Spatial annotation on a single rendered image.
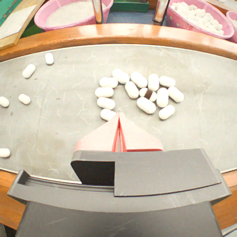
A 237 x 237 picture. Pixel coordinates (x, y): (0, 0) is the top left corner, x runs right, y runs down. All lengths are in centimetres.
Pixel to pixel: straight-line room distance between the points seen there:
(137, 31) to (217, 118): 27
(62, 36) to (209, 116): 38
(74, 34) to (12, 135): 27
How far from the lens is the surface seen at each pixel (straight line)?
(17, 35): 44
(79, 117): 21
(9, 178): 30
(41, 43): 35
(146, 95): 20
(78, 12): 47
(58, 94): 25
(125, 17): 54
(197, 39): 36
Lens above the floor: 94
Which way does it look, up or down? 77 degrees down
